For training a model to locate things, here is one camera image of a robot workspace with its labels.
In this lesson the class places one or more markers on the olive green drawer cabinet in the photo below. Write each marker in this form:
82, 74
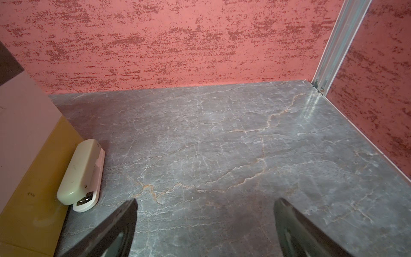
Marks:
9, 66

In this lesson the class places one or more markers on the white drawer yellow knob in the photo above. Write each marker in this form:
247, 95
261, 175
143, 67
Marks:
28, 117

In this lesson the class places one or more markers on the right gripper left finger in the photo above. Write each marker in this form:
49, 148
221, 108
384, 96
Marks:
111, 238

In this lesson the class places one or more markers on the beige cabinet side handle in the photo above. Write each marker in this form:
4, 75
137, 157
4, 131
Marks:
81, 184

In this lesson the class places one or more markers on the right aluminium corner post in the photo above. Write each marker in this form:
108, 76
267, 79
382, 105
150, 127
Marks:
345, 29

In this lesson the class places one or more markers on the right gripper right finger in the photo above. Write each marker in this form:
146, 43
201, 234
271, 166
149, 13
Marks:
299, 237

